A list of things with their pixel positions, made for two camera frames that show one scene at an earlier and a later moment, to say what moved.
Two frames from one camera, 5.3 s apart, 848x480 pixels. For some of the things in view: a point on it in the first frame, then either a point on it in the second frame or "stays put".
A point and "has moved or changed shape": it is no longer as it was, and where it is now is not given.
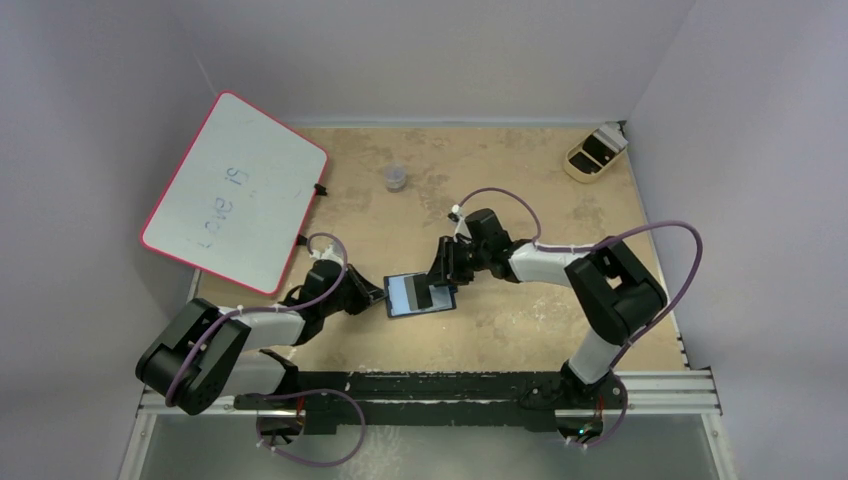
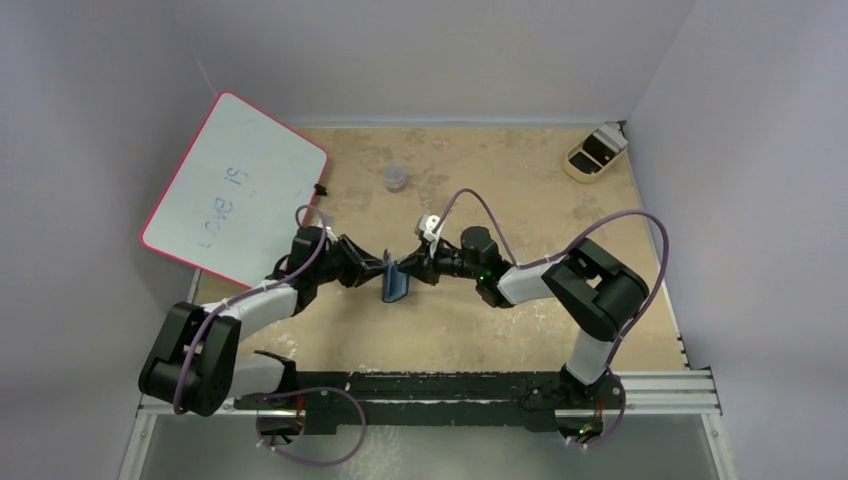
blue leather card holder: (442, 298) has moved or changed shape
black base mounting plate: (528, 397) stays put
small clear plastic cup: (395, 176) stays put
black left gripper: (365, 293) -> (360, 266)
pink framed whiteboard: (237, 202) stays put
